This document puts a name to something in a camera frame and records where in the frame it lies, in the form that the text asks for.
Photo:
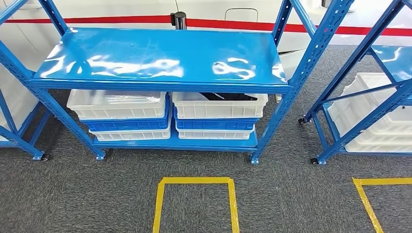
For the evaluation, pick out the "black plastic part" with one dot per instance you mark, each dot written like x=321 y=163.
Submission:
x=228 y=96

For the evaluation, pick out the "blue metal shelf rack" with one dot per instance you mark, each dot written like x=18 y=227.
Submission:
x=145 y=51
x=19 y=141
x=392 y=59

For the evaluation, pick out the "grey floor socket box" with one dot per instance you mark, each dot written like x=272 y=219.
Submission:
x=278 y=98

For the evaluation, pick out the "yellow floor tape square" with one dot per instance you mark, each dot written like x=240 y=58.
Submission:
x=157 y=205
x=363 y=199

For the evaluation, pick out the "white car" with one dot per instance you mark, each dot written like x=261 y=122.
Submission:
x=112 y=8

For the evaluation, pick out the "black barrier post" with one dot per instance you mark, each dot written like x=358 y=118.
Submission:
x=179 y=21

